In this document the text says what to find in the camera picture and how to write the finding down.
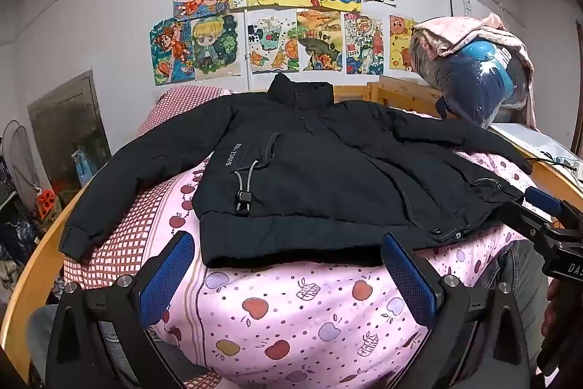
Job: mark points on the wooden bed frame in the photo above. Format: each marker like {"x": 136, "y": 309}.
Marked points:
{"x": 27, "y": 279}

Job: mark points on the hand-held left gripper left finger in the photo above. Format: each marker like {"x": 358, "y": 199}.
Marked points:
{"x": 166, "y": 275}

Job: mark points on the orange toy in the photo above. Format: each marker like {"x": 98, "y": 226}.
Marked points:
{"x": 45, "y": 202}

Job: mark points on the girl on blue background drawing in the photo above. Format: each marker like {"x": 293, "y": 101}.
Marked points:
{"x": 171, "y": 51}

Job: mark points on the person's right hand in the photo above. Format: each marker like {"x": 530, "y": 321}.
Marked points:
{"x": 553, "y": 307}

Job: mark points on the fruit and turtles drawing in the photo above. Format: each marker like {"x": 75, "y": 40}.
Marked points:
{"x": 271, "y": 42}

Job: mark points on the landscape drawing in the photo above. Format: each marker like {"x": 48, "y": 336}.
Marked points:
{"x": 319, "y": 40}

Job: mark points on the pile of dark belongings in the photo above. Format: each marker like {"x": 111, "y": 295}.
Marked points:
{"x": 18, "y": 234}

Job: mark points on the pink floral cloth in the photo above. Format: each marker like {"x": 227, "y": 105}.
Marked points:
{"x": 451, "y": 33}

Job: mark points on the bear drawing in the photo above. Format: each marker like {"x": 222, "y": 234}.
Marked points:
{"x": 401, "y": 45}

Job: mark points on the white wall box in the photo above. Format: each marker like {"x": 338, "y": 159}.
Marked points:
{"x": 462, "y": 5}

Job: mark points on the pink apple-print quilt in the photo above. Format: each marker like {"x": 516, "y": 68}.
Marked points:
{"x": 296, "y": 316}

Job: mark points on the blue plastic bag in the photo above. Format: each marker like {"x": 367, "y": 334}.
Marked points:
{"x": 84, "y": 168}

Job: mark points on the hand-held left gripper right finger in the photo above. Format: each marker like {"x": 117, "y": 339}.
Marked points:
{"x": 407, "y": 279}

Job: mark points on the city collage drawing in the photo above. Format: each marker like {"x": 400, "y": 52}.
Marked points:
{"x": 363, "y": 42}

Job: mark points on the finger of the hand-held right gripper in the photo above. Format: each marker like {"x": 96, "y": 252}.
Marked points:
{"x": 519, "y": 218}
{"x": 542, "y": 200}

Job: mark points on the black jacket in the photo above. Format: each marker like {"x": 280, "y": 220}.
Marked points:
{"x": 319, "y": 170}

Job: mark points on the white table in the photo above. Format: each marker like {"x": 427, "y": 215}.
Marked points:
{"x": 537, "y": 143}

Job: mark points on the person's right leg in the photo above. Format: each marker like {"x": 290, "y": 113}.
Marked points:
{"x": 524, "y": 279}

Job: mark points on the grey metal door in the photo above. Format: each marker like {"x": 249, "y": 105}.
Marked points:
{"x": 63, "y": 120}

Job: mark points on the blond character drawing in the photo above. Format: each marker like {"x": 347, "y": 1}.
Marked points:
{"x": 214, "y": 45}

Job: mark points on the clear bag of blue bedding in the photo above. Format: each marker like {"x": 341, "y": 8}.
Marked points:
{"x": 473, "y": 74}

